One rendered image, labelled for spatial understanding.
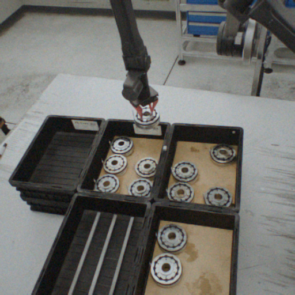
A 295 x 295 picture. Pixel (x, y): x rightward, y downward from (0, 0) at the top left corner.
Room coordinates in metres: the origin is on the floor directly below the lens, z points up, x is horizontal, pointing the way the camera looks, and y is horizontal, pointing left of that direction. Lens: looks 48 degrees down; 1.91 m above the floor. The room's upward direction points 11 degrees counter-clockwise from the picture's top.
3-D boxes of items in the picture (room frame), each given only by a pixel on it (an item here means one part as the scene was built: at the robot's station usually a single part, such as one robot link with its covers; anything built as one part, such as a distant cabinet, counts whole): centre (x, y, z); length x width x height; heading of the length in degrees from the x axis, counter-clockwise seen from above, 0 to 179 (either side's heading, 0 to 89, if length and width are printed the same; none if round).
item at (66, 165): (0.98, 0.37, 0.87); 0.40 x 0.30 x 0.11; 159
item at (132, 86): (0.91, 0.00, 1.26); 0.11 x 0.09 x 0.12; 152
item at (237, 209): (0.76, -0.19, 0.92); 0.40 x 0.30 x 0.02; 159
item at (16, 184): (0.98, 0.37, 0.92); 0.40 x 0.30 x 0.02; 159
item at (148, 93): (0.95, -0.02, 1.17); 0.10 x 0.07 x 0.07; 114
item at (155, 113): (0.95, -0.02, 1.04); 0.10 x 0.10 x 0.01
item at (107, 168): (0.89, 0.15, 0.86); 0.10 x 0.10 x 0.01
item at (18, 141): (1.31, 0.67, 0.70); 0.33 x 0.23 x 0.01; 152
